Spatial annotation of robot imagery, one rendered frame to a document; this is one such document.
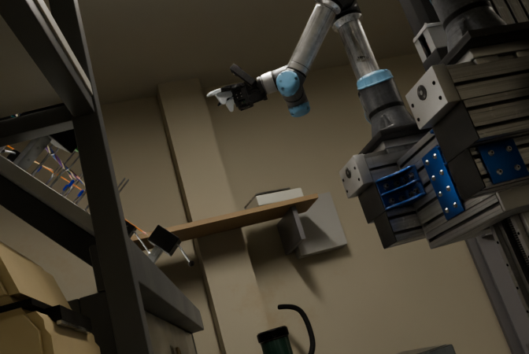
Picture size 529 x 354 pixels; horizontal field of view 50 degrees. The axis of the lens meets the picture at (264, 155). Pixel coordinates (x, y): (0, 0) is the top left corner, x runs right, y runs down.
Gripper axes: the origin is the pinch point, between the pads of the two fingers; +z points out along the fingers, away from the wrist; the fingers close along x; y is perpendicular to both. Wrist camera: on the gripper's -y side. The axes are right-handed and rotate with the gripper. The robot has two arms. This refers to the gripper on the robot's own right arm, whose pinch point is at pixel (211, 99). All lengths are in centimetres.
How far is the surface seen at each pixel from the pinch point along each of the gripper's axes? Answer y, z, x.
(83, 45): 29, -12, -129
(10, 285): 61, -12, -158
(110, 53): -91, 76, 119
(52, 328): 65, -14, -156
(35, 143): 32, 9, -110
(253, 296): 77, 46, 164
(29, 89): 36, -7, -137
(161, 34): -90, 41, 120
